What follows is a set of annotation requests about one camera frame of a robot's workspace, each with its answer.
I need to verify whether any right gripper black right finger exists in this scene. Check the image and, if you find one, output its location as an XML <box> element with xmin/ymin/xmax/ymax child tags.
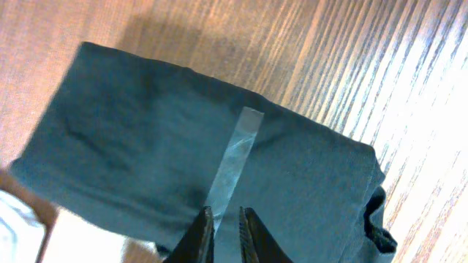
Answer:
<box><xmin>239</xmin><ymin>207</ymin><xmax>293</xmax><ymax>263</ymax></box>

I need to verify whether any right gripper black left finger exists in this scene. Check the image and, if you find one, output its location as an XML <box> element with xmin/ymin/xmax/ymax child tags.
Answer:
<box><xmin>163</xmin><ymin>206</ymin><xmax>214</xmax><ymax>263</ymax></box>

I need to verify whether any clear plastic storage container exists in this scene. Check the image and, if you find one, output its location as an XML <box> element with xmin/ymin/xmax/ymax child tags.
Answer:
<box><xmin>1</xmin><ymin>190</ymin><xmax>46</xmax><ymax>263</ymax></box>

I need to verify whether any black garment with tape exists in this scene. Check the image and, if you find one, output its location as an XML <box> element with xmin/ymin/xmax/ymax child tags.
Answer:
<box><xmin>10</xmin><ymin>42</ymin><xmax>397</xmax><ymax>262</ymax></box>

